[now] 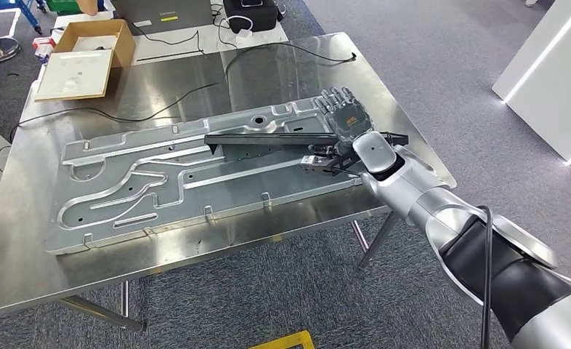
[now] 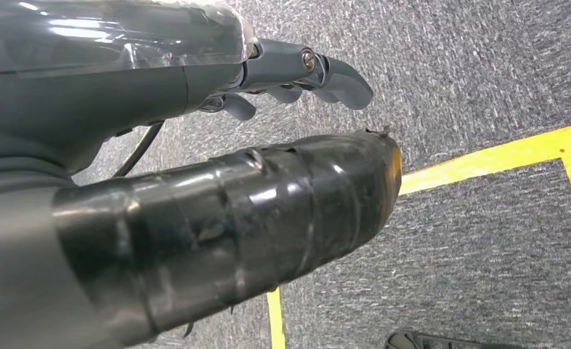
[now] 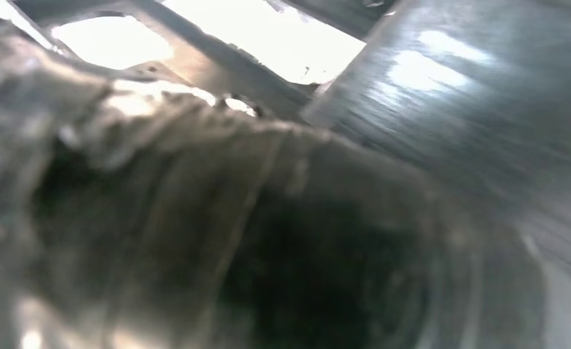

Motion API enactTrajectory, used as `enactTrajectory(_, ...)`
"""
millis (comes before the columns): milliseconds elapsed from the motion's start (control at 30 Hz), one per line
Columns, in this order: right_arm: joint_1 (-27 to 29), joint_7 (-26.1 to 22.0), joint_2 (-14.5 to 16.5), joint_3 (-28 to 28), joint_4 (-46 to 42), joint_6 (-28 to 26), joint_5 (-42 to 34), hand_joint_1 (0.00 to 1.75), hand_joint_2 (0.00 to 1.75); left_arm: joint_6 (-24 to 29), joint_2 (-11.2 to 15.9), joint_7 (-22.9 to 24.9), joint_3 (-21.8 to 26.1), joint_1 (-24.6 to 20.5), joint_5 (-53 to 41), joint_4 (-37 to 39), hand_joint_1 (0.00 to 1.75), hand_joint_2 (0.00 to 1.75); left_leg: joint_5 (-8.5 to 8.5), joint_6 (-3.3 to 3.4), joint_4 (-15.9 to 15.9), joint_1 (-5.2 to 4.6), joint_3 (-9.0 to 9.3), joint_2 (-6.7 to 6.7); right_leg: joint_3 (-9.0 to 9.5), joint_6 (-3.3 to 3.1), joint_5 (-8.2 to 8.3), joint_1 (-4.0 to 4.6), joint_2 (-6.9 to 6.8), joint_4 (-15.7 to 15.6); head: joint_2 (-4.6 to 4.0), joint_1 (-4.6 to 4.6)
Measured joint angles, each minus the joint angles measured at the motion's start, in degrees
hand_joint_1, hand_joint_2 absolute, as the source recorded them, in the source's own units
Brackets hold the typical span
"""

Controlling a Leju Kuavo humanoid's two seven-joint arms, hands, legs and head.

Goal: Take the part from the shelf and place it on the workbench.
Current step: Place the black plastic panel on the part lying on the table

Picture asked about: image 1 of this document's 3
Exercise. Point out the black plastic panel part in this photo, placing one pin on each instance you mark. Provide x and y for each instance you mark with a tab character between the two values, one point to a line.
266	138

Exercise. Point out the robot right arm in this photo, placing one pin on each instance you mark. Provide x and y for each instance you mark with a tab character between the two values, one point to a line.
410	192

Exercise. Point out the steel workbench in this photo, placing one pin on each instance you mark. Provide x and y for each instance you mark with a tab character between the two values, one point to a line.
290	72

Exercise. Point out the grey stamped metal part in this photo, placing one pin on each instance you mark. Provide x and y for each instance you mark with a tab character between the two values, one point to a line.
146	192

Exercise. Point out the black bag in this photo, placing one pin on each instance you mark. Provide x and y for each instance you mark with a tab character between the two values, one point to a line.
261	21

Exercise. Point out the white table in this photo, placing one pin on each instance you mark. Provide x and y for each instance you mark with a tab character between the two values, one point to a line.
179	46

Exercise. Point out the grey laptop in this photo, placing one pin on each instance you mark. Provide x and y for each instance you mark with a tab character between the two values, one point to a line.
189	12

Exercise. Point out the brown cardboard box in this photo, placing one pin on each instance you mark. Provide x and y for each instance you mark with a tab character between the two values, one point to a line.
122	43

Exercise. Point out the white flat box lid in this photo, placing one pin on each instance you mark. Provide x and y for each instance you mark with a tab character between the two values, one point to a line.
73	74

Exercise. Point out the small red white box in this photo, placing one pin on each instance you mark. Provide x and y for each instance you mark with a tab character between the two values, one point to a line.
42	48

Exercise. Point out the green crate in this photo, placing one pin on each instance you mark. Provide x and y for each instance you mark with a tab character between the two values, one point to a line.
61	6

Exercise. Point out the white cabinet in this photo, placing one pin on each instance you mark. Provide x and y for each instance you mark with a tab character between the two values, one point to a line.
555	72

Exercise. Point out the blue metal stand leg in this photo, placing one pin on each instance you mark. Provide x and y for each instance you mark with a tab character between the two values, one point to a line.
28	14

